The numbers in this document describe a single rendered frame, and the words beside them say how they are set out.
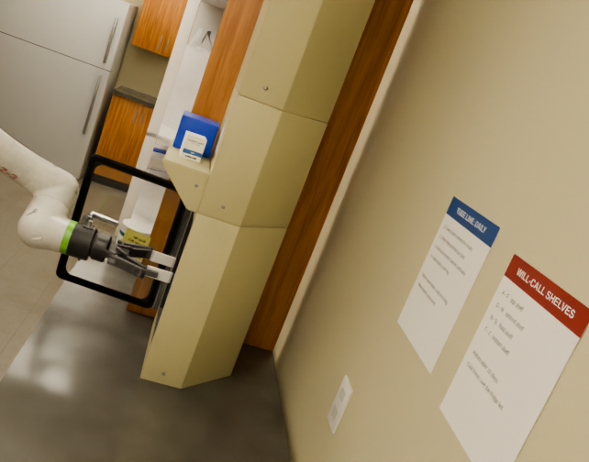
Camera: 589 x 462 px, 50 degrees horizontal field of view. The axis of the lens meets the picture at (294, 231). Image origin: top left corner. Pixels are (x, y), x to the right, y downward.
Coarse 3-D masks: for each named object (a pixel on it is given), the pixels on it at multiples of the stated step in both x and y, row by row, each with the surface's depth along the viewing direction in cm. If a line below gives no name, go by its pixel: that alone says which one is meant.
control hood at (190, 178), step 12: (168, 156) 151; (180, 156) 157; (168, 168) 147; (180, 168) 148; (192, 168) 149; (204, 168) 154; (180, 180) 149; (192, 180) 149; (204, 180) 149; (180, 192) 149; (192, 192) 150; (192, 204) 151
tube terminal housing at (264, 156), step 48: (240, 96) 144; (240, 144) 148; (288, 144) 154; (240, 192) 151; (288, 192) 163; (192, 240) 153; (240, 240) 156; (192, 288) 157; (240, 288) 165; (192, 336) 161; (240, 336) 176; (192, 384) 168
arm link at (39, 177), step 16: (0, 128) 160; (0, 144) 157; (16, 144) 161; (0, 160) 159; (16, 160) 160; (32, 160) 163; (16, 176) 162; (32, 176) 164; (48, 176) 166; (64, 176) 169; (32, 192) 167; (48, 192) 166; (64, 192) 168
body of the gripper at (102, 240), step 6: (102, 234) 167; (96, 240) 165; (102, 240) 166; (108, 240) 166; (96, 246) 165; (102, 246) 165; (108, 246) 167; (114, 246) 170; (96, 252) 165; (102, 252) 165; (108, 252) 165; (114, 252) 166; (96, 258) 166; (102, 258) 166
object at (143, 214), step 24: (96, 168) 179; (96, 192) 181; (120, 192) 181; (144, 192) 181; (168, 192) 181; (96, 216) 183; (120, 216) 183; (144, 216) 183; (168, 216) 183; (144, 240) 185; (72, 264) 187; (96, 264) 187; (144, 264) 187; (120, 288) 189; (144, 288) 188
